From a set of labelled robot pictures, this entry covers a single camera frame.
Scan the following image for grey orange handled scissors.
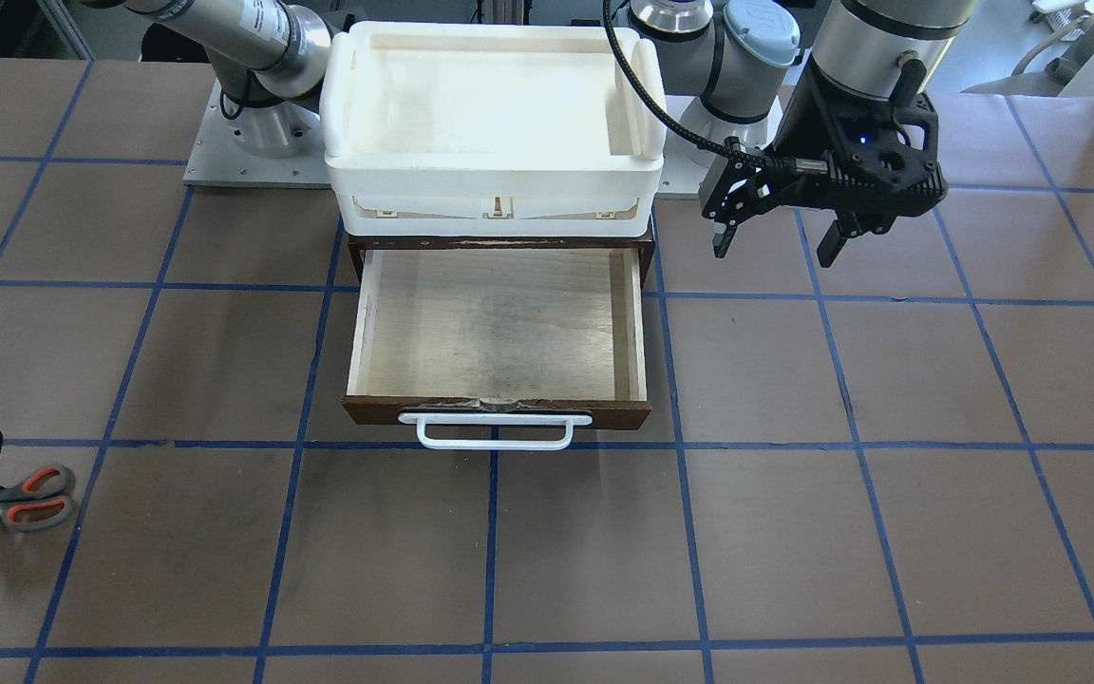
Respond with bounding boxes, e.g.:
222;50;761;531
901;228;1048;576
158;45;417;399
0;465;75;532

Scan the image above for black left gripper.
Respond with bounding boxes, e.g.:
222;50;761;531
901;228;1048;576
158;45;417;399
702;90;948;269

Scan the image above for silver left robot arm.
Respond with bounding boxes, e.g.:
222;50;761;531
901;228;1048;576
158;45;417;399
622;1;975;268

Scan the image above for wooden drawer with white handle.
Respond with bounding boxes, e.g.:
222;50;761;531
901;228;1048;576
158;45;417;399
342;248;651;450

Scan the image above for black corrugated cable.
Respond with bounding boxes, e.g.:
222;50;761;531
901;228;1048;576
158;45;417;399
601;0;800;177

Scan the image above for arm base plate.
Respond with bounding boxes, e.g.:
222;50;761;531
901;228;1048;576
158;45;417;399
651;85;795;199
183;83;330;189

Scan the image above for white plastic tray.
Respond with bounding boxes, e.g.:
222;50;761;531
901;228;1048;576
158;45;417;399
321;21;666;237

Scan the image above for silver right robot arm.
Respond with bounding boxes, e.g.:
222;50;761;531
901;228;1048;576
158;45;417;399
0;1;335;531

